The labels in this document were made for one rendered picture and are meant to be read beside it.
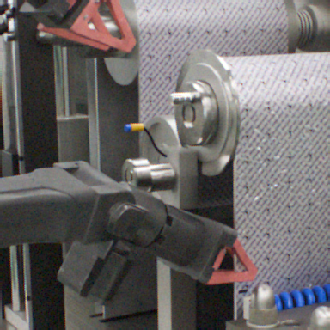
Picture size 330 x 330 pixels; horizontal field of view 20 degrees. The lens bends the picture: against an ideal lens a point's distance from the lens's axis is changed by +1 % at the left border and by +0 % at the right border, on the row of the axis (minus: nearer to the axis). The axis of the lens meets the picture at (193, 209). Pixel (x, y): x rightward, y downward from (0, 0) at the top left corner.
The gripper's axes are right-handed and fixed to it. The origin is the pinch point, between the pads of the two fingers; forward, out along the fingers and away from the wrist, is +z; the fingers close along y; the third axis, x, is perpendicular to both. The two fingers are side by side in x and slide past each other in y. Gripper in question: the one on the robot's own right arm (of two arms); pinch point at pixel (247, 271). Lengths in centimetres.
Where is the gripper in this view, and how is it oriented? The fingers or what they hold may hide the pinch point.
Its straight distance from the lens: 111.3
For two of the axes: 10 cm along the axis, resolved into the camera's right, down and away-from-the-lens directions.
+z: 7.6, 3.9, 5.2
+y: 4.9, 1.8, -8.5
